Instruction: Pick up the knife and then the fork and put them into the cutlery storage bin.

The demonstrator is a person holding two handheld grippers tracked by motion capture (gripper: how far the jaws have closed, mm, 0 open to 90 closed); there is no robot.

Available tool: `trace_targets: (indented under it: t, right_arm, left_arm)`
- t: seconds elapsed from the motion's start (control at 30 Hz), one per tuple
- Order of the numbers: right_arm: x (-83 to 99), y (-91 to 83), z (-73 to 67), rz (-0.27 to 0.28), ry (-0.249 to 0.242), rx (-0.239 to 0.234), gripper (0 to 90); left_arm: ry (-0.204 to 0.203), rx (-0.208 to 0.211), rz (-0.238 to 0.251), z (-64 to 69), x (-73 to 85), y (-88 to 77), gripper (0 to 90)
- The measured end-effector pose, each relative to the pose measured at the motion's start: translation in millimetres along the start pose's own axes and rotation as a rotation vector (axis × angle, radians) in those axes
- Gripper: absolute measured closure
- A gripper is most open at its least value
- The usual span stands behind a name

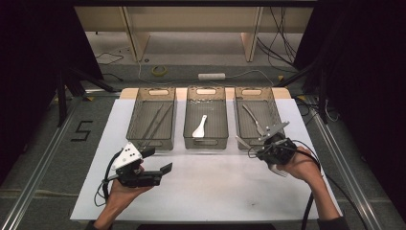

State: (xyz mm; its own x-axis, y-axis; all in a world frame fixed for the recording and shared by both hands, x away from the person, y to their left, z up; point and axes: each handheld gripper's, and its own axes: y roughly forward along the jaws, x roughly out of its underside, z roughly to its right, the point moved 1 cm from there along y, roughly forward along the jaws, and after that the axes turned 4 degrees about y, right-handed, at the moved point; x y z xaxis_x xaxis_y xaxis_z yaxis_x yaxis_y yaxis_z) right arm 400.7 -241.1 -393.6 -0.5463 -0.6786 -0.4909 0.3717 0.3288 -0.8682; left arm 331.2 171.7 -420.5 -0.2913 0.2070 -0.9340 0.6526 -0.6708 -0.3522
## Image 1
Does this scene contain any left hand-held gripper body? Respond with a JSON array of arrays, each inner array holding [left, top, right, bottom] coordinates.
[[110, 142, 163, 189]]

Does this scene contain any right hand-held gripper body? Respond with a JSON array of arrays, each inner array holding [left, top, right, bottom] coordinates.
[[255, 121, 299, 166]]

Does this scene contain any metal chopstick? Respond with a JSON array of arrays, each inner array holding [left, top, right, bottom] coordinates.
[[144, 103, 174, 150], [139, 103, 165, 150]]

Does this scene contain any grey transparent plastic bin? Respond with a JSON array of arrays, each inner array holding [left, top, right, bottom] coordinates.
[[183, 86, 230, 150], [125, 87, 177, 151], [234, 86, 286, 150]]

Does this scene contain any white ceramic spoon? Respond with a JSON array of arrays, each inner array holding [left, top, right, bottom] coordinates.
[[192, 114, 209, 139]]

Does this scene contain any person's right hand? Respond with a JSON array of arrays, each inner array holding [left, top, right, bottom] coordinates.
[[276, 146, 324, 184]]

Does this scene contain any person's left hand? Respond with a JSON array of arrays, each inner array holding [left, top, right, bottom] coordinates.
[[107, 181, 155, 210]]

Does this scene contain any black metal stand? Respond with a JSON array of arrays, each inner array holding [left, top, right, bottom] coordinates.
[[56, 63, 121, 127], [274, 58, 330, 125]]

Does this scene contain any yellow tape roll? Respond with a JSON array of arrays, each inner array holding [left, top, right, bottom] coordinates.
[[151, 65, 168, 78]]

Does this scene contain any white power strip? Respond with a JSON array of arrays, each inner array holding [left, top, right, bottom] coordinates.
[[197, 72, 227, 81]]

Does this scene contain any dark curtain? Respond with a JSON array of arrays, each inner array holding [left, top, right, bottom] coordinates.
[[293, 0, 406, 221], [0, 0, 103, 186]]

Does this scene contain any beige wooden shelf unit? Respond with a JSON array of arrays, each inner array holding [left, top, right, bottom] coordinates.
[[74, 6, 314, 63]]

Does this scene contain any left hand-held gripper black cable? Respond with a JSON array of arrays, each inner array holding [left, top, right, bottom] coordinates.
[[93, 150, 123, 208]]

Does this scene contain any hand-held gripper black cable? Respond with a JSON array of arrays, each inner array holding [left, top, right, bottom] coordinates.
[[93, 150, 123, 208], [292, 139, 323, 230]]

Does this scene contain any right hand-held gripper black cable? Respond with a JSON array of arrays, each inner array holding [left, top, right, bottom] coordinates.
[[292, 139, 323, 230]]

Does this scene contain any aluminium floor rail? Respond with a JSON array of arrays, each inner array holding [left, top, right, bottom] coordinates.
[[305, 95, 384, 230], [0, 95, 82, 230]]

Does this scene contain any thin black cable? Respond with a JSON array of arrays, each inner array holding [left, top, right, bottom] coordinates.
[[101, 73, 124, 83], [94, 51, 125, 66]]

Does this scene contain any black floor cable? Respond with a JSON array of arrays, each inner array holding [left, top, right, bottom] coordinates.
[[325, 174, 369, 230]]

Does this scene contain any bundle of black cables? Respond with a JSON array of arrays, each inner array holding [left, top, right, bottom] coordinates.
[[256, 7, 300, 73]]

